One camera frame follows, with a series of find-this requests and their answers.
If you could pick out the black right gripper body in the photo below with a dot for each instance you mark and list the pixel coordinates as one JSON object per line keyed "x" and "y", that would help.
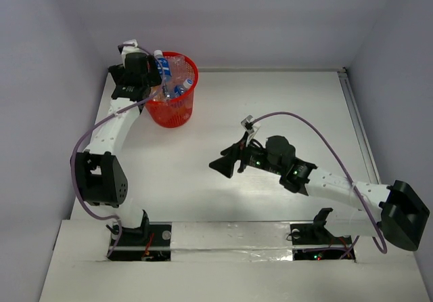
{"x": 254, "y": 156}

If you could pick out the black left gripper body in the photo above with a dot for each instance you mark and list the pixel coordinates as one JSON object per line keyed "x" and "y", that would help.
{"x": 154, "y": 77}

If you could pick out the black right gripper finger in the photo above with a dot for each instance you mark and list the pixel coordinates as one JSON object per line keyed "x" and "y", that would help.
{"x": 225, "y": 165}
{"x": 234, "y": 150}

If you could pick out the blue label plastic bottle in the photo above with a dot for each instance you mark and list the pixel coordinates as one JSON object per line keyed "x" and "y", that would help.
{"x": 163, "y": 65}

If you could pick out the clear crushed plastic bottle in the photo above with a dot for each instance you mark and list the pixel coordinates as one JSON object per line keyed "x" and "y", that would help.
{"x": 179, "y": 68}

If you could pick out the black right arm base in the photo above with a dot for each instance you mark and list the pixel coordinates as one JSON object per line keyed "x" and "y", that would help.
{"x": 313, "y": 242}

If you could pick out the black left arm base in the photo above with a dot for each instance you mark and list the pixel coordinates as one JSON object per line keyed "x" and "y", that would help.
{"x": 134, "y": 247}

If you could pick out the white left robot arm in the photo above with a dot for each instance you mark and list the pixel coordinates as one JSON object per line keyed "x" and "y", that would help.
{"x": 99, "y": 181}

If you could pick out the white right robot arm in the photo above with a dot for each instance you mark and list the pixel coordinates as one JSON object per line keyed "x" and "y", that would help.
{"x": 395, "y": 211}

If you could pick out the red mesh plastic bin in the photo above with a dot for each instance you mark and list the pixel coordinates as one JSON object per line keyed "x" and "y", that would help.
{"x": 174, "y": 106}

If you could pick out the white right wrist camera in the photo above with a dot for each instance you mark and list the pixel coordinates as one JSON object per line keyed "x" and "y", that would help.
{"x": 250, "y": 127}

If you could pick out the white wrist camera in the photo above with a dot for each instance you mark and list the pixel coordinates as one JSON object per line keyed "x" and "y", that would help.
{"x": 250, "y": 127}
{"x": 130, "y": 44}

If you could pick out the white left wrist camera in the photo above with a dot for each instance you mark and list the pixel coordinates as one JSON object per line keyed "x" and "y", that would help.
{"x": 130, "y": 44}

